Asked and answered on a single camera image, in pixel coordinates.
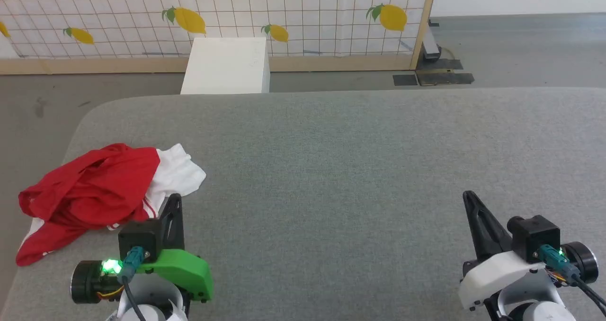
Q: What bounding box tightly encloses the grey metal screen foot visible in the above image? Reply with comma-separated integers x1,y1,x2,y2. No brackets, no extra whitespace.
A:
420,20,444,62

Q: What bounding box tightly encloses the large black floor patch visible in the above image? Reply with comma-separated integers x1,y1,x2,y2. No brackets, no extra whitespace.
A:
416,71,475,86

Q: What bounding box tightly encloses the white box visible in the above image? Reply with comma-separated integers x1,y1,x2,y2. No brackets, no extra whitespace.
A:
180,36,271,95

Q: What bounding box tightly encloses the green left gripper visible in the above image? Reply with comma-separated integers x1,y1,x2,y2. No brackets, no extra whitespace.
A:
136,193,214,303

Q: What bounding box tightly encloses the red and white shirt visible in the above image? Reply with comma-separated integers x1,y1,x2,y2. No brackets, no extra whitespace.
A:
16,143,207,268

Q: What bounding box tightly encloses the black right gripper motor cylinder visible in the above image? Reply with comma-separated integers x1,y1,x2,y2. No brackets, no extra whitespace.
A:
561,241,600,285

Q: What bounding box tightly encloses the dark grey floor patch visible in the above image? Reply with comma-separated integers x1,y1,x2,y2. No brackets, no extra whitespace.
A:
428,59,464,72

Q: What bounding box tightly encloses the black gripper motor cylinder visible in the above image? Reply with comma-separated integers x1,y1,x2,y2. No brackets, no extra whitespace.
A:
71,260,125,305
561,241,600,285

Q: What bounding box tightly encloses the lemon print partition screen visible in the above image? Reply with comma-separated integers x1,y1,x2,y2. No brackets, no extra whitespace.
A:
0,0,437,74

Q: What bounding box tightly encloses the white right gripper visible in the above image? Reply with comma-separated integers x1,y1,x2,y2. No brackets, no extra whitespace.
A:
458,191,546,311

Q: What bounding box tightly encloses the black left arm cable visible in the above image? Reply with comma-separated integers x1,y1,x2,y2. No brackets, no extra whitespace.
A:
117,246,148,321

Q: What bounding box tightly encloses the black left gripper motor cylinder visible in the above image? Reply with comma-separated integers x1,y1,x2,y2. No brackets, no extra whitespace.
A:
71,260,125,305

